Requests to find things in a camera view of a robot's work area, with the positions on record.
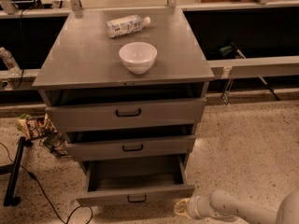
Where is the black floor cable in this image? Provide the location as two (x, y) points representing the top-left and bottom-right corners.
(0, 142), (94, 224)

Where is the snack bag on floor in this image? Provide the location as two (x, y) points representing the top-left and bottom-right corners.
(17, 114), (57, 140)

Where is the grey drawer cabinet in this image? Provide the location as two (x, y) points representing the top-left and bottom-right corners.
(34, 8), (213, 164)

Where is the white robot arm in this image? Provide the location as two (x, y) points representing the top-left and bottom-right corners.
(174, 190), (299, 224)

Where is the dark packet on floor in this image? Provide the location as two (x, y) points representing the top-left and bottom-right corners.
(43, 133), (67, 158)

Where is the grey metal rail frame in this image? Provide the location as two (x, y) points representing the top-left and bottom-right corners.
(0, 0), (299, 91)

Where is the plastic water bottle with label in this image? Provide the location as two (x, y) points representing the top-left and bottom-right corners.
(107, 15), (151, 38)

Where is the green-handled tool behind rail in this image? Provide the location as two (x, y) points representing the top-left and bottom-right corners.
(219, 41), (279, 101)

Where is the metal bracket under rail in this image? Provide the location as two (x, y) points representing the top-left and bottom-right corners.
(221, 66), (234, 105)

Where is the white ceramic bowl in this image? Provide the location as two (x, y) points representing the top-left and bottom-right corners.
(119, 42), (158, 75)

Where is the grey drawer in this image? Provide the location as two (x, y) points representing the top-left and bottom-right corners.
(66, 135), (195, 161)
(46, 98), (206, 133)
(77, 155), (194, 206)

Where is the black stand leg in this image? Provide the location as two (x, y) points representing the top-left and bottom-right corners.
(0, 136), (25, 206)

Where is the grey middle drawer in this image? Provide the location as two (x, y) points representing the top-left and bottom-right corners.
(66, 135), (195, 161)

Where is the grey bottom drawer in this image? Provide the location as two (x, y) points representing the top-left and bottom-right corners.
(77, 155), (194, 206)

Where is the clear plastic bottle at left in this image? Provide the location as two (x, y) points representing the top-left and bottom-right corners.
(0, 47), (21, 77)

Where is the grey top drawer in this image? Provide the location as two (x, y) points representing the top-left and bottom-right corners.
(46, 98), (206, 133)

